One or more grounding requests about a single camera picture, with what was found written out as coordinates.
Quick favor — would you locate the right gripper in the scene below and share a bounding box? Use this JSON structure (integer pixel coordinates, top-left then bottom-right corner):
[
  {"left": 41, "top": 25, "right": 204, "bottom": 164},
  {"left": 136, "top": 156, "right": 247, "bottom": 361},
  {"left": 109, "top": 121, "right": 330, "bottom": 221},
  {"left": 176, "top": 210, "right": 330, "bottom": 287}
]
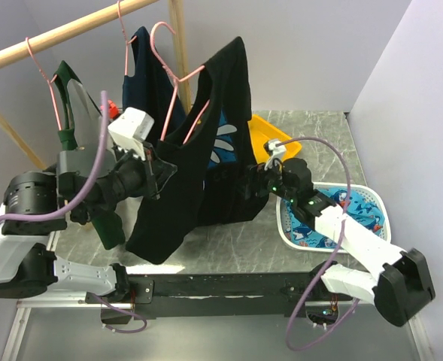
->
[{"left": 231, "top": 154, "right": 296, "bottom": 203}]

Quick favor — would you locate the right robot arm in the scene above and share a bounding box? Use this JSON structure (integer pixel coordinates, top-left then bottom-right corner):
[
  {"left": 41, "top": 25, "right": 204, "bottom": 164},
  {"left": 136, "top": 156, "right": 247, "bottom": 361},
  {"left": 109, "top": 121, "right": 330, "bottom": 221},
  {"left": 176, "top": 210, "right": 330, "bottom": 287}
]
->
[{"left": 244, "top": 158, "right": 435, "bottom": 326}]

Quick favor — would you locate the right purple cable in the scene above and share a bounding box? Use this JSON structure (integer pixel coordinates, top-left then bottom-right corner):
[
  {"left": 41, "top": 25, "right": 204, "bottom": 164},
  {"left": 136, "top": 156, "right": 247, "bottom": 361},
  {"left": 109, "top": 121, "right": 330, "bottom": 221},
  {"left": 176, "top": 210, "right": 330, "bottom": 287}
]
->
[{"left": 277, "top": 136, "right": 360, "bottom": 351}]

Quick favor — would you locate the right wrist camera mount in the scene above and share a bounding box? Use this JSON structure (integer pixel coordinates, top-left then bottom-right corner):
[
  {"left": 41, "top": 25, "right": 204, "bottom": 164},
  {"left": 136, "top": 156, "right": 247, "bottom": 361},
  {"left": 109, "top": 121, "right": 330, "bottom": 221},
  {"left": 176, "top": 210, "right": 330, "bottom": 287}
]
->
[{"left": 263, "top": 138, "right": 287, "bottom": 171}]

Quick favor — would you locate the black t shirt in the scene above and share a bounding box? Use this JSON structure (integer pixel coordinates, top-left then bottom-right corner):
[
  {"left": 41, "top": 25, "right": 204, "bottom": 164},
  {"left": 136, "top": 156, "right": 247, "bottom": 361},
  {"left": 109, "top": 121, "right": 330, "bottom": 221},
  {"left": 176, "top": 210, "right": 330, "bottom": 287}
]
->
[{"left": 126, "top": 37, "right": 268, "bottom": 264}]

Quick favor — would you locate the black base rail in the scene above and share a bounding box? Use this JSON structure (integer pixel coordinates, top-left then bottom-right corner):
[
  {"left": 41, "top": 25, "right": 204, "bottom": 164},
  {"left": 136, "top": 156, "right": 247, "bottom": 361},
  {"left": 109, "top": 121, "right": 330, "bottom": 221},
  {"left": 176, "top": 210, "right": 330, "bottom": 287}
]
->
[{"left": 84, "top": 262, "right": 353, "bottom": 326}]

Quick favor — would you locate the yellow plastic tray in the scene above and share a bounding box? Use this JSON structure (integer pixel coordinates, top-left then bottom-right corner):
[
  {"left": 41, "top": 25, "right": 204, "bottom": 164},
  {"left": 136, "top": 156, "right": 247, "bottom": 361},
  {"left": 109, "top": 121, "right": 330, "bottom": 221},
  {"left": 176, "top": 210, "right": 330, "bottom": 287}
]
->
[{"left": 247, "top": 114, "right": 302, "bottom": 165}]

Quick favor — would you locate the navy blue shirt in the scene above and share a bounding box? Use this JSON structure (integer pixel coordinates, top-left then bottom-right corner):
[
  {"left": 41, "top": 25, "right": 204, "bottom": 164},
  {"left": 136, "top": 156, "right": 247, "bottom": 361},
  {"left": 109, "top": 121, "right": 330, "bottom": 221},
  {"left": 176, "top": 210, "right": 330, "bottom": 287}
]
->
[{"left": 123, "top": 26, "right": 174, "bottom": 126}]

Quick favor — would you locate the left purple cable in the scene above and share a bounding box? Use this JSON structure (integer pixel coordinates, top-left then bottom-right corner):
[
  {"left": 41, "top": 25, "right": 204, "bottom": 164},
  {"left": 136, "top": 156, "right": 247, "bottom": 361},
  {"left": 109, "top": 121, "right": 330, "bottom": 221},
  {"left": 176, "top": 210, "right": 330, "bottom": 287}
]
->
[{"left": 0, "top": 89, "right": 148, "bottom": 335}]

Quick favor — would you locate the green and grey shirt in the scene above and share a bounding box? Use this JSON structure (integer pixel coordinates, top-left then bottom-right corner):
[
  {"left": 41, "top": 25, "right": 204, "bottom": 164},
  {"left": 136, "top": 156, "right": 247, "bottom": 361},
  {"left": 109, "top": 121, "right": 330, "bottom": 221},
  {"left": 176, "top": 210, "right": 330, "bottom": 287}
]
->
[{"left": 53, "top": 61, "right": 146, "bottom": 250}]

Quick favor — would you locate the wooden clothes rack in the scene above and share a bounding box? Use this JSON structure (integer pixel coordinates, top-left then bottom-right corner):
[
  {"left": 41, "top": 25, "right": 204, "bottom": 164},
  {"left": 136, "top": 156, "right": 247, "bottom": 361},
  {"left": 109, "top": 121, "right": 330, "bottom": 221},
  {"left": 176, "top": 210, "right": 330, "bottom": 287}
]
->
[{"left": 0, "top": 1, "right": 191, "bottom": 168}]

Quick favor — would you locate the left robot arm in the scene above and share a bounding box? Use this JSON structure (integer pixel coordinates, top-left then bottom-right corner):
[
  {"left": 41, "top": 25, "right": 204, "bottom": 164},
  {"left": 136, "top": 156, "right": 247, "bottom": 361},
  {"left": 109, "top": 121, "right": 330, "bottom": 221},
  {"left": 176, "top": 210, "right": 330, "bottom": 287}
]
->
[{"left": 0, "top": 144, "right": 178, "bottom": 302}]

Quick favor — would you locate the pink hanger with green shirt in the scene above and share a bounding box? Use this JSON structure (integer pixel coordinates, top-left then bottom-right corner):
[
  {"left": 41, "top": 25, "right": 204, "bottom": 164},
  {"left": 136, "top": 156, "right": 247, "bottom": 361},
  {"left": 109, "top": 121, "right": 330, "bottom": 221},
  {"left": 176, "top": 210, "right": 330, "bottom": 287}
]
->
[{"left": 24, "top": 37, "right": 62, "bottom": 131}]

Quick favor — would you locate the pink wire hanger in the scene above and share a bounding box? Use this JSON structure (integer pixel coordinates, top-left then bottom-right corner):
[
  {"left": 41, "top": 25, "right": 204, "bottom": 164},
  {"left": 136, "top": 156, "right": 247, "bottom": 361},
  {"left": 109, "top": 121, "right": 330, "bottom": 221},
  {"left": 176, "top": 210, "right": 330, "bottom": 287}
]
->
[{"left": 150, "top": 21, "right": 210, "bottom": 144}]

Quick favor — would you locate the purple cable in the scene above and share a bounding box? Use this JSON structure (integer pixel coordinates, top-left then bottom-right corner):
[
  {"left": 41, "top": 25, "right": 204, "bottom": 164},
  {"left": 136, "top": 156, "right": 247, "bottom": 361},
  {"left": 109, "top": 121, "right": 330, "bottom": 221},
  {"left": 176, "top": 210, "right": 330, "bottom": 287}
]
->
[
  {"left": 277, "top": 136, "right": 360, "bottom": 351},
  {"left": 0, "top": 89, "right": 148, "bottom": 335}
]

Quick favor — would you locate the pink hanger with navy shirt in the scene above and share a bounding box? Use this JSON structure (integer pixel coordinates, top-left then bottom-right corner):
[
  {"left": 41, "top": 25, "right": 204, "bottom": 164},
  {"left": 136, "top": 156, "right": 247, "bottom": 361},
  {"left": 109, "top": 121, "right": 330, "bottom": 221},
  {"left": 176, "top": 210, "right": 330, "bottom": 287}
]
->
[{"left": 117, "top": 1, "right": 137, "bottom": 76}]

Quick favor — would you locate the white laundry basket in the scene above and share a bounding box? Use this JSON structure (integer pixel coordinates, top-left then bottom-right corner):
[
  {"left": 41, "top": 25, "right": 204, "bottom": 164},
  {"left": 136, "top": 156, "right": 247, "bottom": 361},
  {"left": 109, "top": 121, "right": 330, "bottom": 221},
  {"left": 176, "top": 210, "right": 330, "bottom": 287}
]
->
[{"left": 275, "top": 181, "right": 392, "bottom": 256}]

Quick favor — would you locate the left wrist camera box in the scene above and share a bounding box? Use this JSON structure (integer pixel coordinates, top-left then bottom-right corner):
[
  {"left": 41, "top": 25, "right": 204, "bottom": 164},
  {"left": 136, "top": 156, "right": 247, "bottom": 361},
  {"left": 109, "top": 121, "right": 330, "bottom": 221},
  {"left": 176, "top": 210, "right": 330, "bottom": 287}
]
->
[{"left": 108, "top": 107, "right": 154, "bottom": 161}]

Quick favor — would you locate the blue shark print cloth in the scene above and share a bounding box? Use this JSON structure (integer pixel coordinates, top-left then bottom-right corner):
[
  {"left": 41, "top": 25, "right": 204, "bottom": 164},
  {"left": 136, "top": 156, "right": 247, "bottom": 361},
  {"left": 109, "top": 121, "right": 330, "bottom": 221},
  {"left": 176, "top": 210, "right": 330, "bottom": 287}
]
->
[{"left": 283, "top": 187, "right": 387, "bottom": 250}]

